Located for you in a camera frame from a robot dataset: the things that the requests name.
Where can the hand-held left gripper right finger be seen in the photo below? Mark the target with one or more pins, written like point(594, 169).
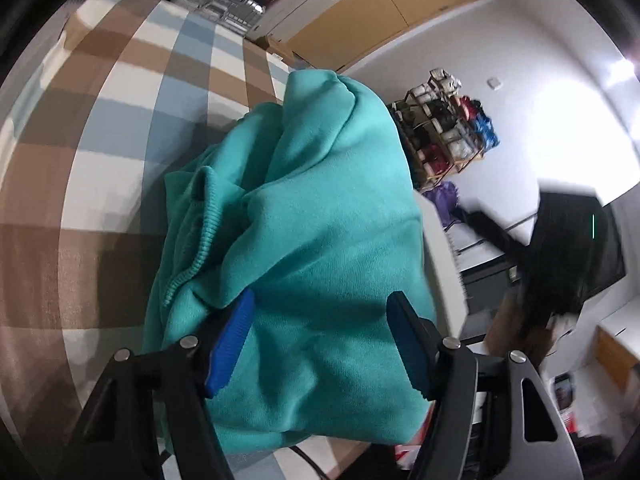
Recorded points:
point(410, 345)

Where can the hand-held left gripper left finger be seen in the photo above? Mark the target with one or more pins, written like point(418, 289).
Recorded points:
point(230, 345)

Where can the teal zip hoodie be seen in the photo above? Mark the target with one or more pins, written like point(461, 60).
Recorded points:
point(325, 210)

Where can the dark grey cabinet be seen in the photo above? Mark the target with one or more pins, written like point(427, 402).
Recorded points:
point(487, 295)

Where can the black television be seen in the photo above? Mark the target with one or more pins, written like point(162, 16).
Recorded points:
point(600, 240)

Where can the white and wood cabinet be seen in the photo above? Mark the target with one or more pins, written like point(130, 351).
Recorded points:
point(617, 355)

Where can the black smartphone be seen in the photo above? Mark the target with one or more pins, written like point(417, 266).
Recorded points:
point(564, 391)

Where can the purple garment bag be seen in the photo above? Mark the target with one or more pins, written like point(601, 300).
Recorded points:
point(442, 202)

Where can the wooden shoe rack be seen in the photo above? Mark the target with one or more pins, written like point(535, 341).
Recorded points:
point(480, 157)

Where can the checked bed sheet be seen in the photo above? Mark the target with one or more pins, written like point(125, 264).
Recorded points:
point(100, 160)

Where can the wooden door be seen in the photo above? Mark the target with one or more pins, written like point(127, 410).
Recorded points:
point(390, 10)

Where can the clear plastic drawer unit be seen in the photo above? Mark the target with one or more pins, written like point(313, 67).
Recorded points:
point(220, 2)

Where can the white wall switch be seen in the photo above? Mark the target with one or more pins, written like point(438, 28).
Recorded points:
point(495, 83)

